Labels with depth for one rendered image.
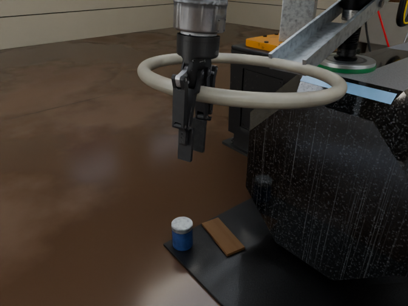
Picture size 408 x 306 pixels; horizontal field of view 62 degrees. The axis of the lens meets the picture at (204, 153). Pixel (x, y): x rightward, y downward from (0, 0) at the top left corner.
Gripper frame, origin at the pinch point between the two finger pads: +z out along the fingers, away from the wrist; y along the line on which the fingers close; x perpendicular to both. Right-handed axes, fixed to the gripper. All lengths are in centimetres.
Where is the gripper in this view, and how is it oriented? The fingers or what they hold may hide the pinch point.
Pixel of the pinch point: (192, 140)
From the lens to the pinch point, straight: 67.6
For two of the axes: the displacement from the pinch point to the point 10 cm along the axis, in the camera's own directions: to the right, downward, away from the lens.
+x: -8.8, -2.6, 3.9
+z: -0.7, 9.0, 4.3
